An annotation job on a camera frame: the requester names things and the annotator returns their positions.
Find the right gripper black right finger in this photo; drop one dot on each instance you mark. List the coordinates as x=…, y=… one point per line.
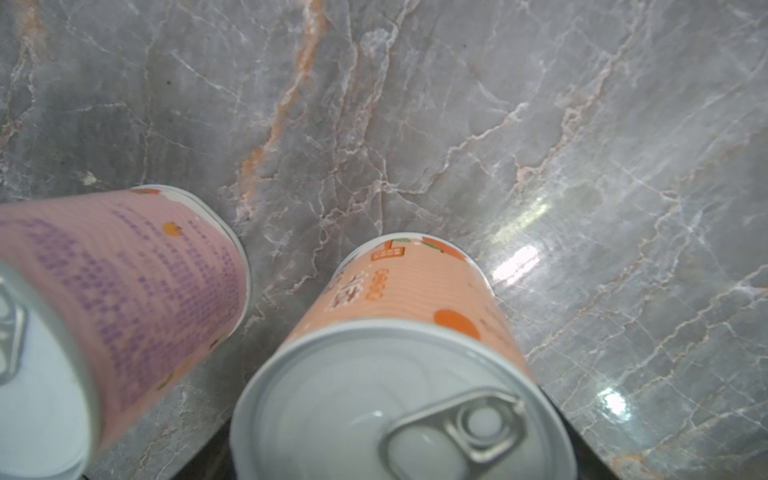
x=589, y=465

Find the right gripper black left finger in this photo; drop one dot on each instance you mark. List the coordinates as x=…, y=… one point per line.
x=213, y=461

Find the red label can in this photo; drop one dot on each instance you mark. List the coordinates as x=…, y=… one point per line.
x=403, y=368

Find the pink label can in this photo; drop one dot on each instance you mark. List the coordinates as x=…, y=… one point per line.
x=107, y=300

